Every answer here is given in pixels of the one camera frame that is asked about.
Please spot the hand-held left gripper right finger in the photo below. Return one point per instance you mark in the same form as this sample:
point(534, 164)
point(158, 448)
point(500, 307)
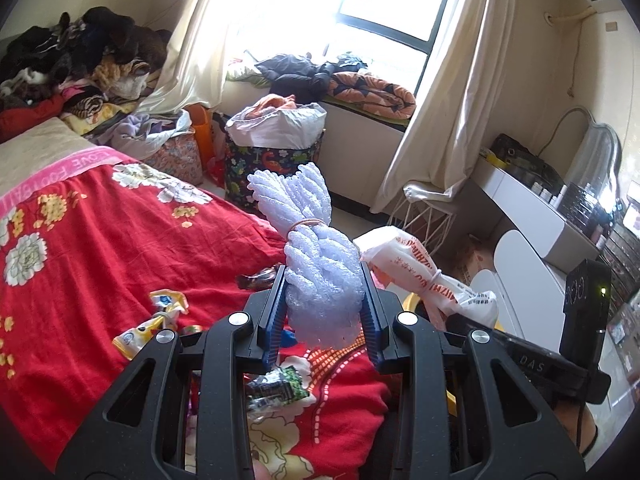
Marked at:
point(372, 321)

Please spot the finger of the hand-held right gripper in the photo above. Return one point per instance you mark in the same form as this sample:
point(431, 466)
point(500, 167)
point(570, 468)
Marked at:
point(457, 322)

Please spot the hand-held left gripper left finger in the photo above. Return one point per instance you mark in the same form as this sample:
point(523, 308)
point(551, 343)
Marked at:
point(276, 321)

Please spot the yellow trash bin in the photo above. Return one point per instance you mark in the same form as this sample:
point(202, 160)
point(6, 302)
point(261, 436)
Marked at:
point(413, 302)

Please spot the white plastic bag red print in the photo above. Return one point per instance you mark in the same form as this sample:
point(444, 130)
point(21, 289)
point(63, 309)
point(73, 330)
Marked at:
point(425, 270)

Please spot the bubble wrap roll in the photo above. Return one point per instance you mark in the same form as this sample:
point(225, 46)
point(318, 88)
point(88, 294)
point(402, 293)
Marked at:
point(320, 265)

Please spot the person's right forearm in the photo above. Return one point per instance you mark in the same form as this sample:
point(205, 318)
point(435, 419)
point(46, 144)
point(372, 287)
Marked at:
point(575, 425)

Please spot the person's left hand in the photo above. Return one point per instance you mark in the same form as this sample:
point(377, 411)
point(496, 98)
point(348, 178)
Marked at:
point(262, 472)

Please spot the dark brown wrapper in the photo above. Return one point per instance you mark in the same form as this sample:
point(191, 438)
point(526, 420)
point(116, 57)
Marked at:
point(255, 280)

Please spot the cardboard box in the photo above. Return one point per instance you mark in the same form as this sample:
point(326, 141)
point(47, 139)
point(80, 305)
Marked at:
point(472, 260)

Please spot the green silver snack wrapper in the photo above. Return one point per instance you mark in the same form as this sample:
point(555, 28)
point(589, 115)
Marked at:
point(277, 390)

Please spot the white chair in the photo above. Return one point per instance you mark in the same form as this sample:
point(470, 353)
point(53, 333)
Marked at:
point(525, 270)

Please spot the black cosmetics organizer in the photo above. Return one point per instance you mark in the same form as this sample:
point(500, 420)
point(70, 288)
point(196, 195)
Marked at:
point(595, 210)

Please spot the white vanity desk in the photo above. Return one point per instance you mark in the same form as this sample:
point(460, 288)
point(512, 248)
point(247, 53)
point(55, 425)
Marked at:
point(520, 205)

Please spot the yellow white snack wrapper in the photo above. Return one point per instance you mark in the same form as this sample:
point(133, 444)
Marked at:
point(145, 327)

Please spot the dinosaur print laundry basket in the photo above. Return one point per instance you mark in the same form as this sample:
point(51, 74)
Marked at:
point(272, 167)

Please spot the vanity mirror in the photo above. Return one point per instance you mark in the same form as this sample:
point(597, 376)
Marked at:
point(597, 160)

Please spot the red floral blanket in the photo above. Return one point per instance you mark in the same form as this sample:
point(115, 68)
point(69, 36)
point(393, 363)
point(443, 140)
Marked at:
point(125, 260)

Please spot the black bag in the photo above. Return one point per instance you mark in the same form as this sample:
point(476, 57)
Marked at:
point(525, 160)

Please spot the floral storage box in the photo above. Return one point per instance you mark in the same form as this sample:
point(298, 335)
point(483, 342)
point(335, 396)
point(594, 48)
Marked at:
point(175, 157)

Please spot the orange bag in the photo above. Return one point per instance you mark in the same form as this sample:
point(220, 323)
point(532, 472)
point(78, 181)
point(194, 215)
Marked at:
point(202, 132)

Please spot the orange cloth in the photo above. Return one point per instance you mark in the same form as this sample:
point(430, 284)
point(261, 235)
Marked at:
point(272, 102)

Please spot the orange patterned quilt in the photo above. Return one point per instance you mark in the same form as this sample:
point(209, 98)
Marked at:
point(372, 92)

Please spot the cream curtain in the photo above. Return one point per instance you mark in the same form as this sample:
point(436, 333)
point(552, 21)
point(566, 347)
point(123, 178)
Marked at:
point(200, 35)
point(450, 85)

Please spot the lilac white cloth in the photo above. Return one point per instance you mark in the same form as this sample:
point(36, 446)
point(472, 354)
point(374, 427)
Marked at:
point(135, 127)

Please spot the black jacket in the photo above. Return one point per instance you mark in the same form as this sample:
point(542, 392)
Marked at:
point(300, 75)

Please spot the beige pillow pink band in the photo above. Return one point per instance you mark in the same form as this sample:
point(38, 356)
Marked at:
point(35, 155)

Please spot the red garment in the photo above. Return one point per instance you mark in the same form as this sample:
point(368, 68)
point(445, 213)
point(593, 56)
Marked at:
point(25, 119)

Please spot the pile of dark clothes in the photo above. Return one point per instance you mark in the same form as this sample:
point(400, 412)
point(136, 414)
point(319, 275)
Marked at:
point(75, 55)

